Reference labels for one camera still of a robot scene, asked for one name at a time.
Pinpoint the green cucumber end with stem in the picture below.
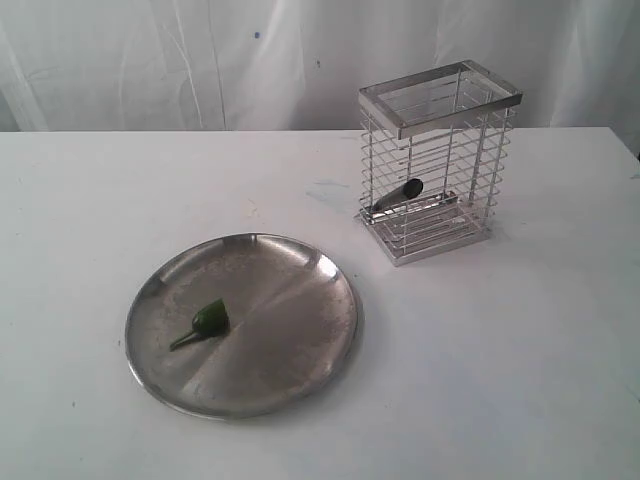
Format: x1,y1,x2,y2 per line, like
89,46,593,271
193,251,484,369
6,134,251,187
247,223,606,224
169,299,230,351

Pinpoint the round stainless steel plate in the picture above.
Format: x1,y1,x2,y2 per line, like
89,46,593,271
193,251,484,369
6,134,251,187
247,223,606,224
125,233,362,419

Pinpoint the chrome wire utensil holder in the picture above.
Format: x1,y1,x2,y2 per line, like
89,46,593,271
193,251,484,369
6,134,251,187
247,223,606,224
357,60,523,266

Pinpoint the white backdrop curtain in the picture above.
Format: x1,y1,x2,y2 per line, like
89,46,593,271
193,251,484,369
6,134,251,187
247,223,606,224
1,1,639,150

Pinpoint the black kitchen knife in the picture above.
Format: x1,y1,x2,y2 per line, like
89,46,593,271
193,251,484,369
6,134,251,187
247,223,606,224
369,178,424,214

